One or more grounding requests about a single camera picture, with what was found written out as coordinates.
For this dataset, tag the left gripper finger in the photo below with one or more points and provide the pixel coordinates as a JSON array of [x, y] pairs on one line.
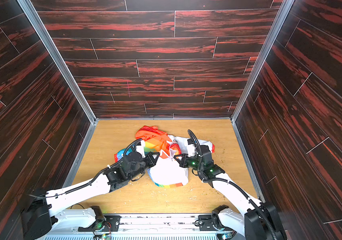
[[149, 163], [153, 156]]

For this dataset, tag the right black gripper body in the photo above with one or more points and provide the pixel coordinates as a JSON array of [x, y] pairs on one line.
[[185, 161]]

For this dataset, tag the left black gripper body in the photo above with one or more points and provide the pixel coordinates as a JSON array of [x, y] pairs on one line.
[[151, 159]]

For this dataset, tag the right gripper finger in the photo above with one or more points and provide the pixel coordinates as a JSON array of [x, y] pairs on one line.
[[182, 163], [181, 157]]

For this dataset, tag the colourful rainbow kids jacket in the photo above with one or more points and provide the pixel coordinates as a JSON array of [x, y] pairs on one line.
[[166, 173]]

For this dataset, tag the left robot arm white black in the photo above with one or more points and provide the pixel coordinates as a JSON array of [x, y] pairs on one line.
[[41, 214]]

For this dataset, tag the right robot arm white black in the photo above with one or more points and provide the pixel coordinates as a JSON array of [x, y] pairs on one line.
[[255, 220]]

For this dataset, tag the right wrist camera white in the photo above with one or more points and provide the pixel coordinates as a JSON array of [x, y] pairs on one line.
[[191, 150]]

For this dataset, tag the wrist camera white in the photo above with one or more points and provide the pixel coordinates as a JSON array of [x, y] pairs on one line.
[[140, 148], [191, 150]]

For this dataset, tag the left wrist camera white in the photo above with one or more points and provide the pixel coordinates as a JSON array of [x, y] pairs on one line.
[[140, 148]]

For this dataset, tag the aluminium front rail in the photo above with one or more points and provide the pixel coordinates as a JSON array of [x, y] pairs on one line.
[[148, 227]]

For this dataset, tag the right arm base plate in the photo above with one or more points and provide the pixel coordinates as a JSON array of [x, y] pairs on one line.
[[205, 223]]

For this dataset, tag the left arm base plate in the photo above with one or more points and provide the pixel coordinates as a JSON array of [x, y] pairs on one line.
[[110, 223]]

